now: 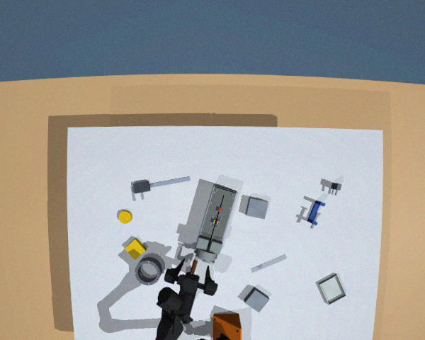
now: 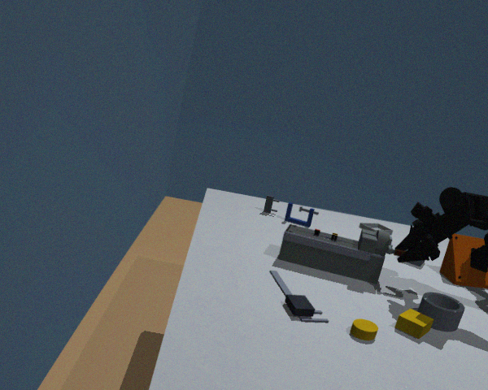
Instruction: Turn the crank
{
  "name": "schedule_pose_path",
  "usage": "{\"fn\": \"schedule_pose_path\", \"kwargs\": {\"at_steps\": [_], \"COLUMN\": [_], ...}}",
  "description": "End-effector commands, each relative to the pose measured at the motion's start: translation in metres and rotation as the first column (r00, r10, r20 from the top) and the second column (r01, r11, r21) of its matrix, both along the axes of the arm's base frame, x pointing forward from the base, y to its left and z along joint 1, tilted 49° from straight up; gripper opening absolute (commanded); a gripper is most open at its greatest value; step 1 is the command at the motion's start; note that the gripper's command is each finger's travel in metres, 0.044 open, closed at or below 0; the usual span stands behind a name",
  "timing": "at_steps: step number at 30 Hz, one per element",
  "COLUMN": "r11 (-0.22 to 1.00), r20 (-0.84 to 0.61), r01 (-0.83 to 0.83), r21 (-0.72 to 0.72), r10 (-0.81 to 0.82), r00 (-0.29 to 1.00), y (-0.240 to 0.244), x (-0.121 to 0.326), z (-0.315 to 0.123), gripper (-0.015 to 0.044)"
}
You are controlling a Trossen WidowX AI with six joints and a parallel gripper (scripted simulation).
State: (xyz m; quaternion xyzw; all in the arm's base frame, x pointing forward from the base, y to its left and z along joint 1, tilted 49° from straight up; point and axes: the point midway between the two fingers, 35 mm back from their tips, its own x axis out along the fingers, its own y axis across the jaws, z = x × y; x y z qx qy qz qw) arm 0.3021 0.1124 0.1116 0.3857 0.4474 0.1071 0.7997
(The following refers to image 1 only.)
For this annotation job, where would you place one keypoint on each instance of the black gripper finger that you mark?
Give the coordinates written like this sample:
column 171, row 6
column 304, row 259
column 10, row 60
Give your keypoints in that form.
column 178, row 268
column 207, row 276

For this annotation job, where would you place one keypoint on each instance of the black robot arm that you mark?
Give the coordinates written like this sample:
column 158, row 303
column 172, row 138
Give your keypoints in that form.
column 176, row 308

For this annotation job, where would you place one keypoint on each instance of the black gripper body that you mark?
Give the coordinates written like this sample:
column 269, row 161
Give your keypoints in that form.
column 209, row 288

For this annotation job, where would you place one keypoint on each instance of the yellow block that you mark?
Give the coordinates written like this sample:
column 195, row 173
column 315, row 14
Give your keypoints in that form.
column 136, row 248

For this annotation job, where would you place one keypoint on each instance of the yellow short cylinder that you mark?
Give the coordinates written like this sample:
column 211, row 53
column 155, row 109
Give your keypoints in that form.
column 125, row 217

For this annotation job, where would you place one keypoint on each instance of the grey hollow cylinder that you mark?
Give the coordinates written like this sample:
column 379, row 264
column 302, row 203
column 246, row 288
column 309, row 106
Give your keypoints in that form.
column 141, row 278

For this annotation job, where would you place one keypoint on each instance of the blue c-clamp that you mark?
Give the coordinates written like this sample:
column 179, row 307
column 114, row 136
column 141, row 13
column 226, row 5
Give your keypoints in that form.
column 314, row 214

